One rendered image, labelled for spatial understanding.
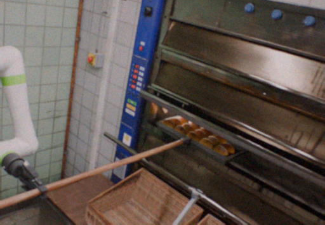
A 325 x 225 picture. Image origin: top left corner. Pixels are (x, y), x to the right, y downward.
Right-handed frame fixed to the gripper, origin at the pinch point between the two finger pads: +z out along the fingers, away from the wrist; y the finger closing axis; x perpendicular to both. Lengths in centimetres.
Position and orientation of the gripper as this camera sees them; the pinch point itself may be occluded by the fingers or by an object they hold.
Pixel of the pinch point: (40, 190)
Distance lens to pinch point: 146.8
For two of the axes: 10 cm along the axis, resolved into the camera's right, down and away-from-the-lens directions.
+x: -6.7, 1.6, -7.2
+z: 7.1, 3.9, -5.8
